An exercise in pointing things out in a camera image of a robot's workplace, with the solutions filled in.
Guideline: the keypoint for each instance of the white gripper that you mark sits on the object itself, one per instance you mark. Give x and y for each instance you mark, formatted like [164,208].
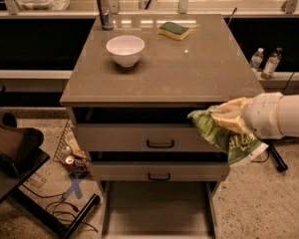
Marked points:
[262,115]

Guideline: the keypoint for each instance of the green jalapeno chip bag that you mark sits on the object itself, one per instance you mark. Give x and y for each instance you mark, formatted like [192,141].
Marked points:
[240,148]

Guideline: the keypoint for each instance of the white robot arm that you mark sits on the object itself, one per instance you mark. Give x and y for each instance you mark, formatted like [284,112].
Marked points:
[288,116]

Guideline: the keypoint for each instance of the grey drawer cabinet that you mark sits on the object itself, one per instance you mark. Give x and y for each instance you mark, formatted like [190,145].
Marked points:
[171,79]

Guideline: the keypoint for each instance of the bottom open drawer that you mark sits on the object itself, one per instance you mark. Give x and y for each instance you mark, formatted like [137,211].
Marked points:
[158,210]

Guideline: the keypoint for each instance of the top grey drawer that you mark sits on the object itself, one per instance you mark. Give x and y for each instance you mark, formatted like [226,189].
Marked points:
[140,137]

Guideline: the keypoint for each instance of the grey drawer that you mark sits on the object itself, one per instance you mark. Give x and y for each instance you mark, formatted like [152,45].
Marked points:
[140,137]
[158,171]

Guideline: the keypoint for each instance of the middle grey drawer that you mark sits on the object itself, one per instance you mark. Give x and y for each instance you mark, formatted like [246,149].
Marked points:
[158,171]

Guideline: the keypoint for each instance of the small clear water bottle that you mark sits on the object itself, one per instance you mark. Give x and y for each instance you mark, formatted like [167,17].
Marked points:
[256,59]

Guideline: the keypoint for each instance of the tall clear plastic bottle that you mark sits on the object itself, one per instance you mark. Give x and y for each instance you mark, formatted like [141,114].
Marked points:
[271,64]

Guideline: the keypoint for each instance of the black stand base bar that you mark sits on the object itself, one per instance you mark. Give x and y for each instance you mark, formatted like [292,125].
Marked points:
[281,165]

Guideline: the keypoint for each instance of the yellow green sponge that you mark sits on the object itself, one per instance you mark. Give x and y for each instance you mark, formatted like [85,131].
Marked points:
[173,30]

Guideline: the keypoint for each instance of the white bowl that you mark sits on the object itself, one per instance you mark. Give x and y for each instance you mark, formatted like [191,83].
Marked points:
[126,50]

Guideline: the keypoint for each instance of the red soda can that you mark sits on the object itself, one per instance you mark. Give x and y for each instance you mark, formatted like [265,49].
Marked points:
[69,162]

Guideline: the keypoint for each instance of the blue tape cross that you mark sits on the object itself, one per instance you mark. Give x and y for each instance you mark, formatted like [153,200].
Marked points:
[74,188]

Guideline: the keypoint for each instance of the blue silver energy drink can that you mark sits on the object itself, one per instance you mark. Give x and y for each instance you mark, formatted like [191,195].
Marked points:
[105,14]

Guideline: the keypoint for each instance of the black chair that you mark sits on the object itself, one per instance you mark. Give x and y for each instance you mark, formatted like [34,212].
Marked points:
[20,152]

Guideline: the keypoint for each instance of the black table leg bar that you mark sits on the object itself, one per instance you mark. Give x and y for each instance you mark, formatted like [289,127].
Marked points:
[60,216]

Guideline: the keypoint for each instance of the wire basket on floor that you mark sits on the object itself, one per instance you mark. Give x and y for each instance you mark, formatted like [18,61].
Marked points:
[68,146]

